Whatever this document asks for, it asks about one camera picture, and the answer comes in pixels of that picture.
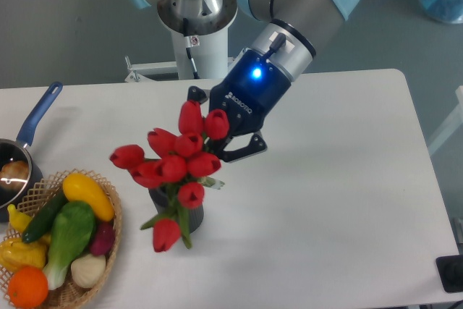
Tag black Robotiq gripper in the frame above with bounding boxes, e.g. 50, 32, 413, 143
187, 49, 291, 163

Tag red tulip bouquet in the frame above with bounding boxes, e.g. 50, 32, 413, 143
109, 101, 230, 253

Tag dark grey ribbed vase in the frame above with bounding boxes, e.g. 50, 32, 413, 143
148, 187, 204, 233

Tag yellow squash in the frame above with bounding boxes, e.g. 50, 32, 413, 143
62, 173, 115, 222

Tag green bok choy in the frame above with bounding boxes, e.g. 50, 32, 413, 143
43, 201, 95, 291

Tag white garlic bulb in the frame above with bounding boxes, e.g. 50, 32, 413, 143
71, 253, 106, 289

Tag woven wicker basket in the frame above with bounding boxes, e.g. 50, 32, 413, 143
0, 168, 123, 309

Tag green cucumber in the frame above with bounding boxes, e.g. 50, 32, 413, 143
22, 190, 68, 243

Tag brown bread roll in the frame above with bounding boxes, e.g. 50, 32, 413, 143
1, 161, 29, 192

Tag yellow banana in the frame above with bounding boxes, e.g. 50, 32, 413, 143
7, 204, 33, 234

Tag yellow bell pepper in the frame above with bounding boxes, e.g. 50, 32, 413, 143
1, 237, 48, 273

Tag orange fruit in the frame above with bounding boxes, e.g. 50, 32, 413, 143
7, 266, 48, 308

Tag black device at edge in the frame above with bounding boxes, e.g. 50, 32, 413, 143
436, 255, 463, 293

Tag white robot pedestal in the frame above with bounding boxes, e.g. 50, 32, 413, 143
125, 0, 238, 82

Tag blue handled saucepan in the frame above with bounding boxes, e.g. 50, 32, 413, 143
1, 82, 63, 223

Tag white frame at right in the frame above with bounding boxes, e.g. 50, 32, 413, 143
427, 85, 462, 156

